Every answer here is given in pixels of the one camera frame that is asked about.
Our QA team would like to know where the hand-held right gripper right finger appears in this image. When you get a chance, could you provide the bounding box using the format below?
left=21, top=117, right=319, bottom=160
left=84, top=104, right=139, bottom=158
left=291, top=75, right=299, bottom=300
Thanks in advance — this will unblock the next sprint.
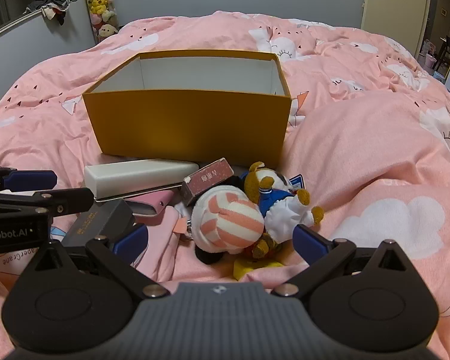
left=273, top=224, right=422, bottom=297

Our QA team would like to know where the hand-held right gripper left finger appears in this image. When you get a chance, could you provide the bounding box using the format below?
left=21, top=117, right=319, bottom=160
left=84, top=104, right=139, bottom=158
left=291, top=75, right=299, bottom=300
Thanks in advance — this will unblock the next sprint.
left=24, top=225, right=169, bottom=299

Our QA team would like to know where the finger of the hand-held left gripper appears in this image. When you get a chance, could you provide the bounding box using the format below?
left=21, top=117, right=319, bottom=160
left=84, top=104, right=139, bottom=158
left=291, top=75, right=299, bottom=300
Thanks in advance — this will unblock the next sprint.
left=0, top=188, right=95, bottom=216
left=0, top=163, right=58, bottom=193

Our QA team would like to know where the dark booklet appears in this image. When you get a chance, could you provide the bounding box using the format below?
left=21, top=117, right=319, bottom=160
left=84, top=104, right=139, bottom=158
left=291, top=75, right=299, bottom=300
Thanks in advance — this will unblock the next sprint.
left=62, top=199, right=136, bottom=248

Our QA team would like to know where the pink fabric pouch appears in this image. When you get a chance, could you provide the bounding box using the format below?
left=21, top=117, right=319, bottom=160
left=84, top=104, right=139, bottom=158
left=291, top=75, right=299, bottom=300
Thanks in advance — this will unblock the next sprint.
left=135, top=205, right=197, bottom=271

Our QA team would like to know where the pink card holder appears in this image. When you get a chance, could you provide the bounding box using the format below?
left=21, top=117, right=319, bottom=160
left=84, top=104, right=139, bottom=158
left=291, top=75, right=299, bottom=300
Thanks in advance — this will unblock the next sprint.
left=125, top=189, right=177, bottom=226

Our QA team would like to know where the brown bear plush toy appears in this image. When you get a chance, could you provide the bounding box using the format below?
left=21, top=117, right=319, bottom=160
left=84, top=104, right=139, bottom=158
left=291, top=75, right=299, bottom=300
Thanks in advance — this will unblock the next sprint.
left=242, top=161, right=325, bottom=259

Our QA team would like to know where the white rectangular case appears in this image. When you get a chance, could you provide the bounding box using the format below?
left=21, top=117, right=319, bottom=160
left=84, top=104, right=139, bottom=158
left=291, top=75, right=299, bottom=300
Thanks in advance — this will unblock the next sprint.
left=84, top=158, right=200, bottom=199

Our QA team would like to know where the yellow plush toy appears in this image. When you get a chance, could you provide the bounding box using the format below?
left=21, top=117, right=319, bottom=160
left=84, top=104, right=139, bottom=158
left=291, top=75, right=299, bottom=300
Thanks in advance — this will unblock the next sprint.
left=233, top=258, right=286, bottom=282

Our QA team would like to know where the pink striped white plush toy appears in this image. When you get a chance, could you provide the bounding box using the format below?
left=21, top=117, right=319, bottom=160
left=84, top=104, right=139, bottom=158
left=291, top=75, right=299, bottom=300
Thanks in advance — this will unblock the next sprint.
left=190, top=185, right=265, bottom=266

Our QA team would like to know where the small pink card box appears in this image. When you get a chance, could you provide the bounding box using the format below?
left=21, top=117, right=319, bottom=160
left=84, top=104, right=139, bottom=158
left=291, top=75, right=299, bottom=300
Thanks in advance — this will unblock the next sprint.
left=180, top=157, right=235, bottom=206

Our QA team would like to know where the yellow cardboard box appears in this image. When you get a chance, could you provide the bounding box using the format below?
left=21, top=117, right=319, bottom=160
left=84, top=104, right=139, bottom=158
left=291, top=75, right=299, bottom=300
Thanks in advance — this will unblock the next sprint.
left=82, top=49, right=294, bottom=169

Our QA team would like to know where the pink cloud print blanket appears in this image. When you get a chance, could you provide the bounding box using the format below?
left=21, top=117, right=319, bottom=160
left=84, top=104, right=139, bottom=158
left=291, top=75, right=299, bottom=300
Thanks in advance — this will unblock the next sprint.
left=0, top=11, right=450, bottom=360

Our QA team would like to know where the pile of dark clothes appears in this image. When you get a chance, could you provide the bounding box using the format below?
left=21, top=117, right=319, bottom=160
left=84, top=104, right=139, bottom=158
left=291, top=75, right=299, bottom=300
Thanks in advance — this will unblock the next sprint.
left=24, top=0, right=78, bottom=26

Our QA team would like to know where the column of plush toys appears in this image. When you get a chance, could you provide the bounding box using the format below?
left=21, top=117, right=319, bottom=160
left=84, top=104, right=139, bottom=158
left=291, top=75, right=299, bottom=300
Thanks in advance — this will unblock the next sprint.
left=83, top=0, right=120, bottom=44

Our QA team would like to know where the cream door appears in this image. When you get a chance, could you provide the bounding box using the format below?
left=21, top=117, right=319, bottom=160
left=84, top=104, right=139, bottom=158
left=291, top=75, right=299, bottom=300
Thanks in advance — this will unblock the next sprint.
left=360, top=0, right=434, bottom=57

